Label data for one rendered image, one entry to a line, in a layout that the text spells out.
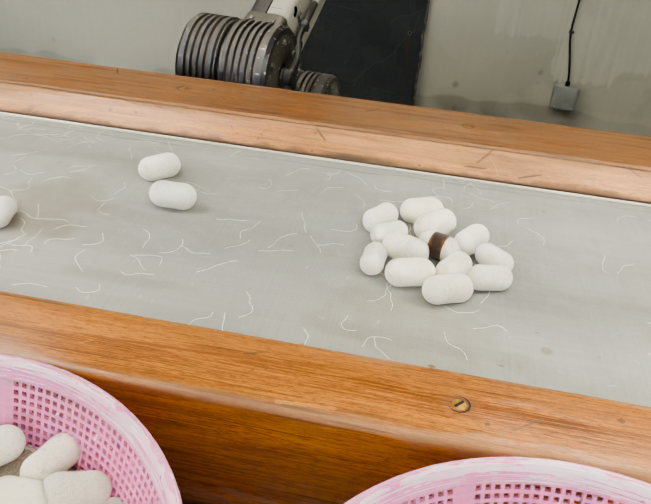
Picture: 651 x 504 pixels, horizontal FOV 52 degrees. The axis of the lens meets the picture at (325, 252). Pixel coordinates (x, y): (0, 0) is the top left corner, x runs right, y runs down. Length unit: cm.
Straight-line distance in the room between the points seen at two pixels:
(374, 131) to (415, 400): 36
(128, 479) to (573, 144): 52
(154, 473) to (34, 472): 7
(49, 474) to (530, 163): 48
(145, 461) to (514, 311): 27
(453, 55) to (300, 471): 229
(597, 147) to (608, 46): 194
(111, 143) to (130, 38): 214
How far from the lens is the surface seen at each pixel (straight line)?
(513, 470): 34
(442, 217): 53
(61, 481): 35
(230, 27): 91
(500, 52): 259
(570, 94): 262
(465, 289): 46
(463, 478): 33
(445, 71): 260
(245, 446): 37
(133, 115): 72
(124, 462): 35
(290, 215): 55
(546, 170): 67
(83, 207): 57
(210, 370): 36
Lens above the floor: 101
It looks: 32 degrees down
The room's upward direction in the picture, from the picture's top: 5 degrees clockwise
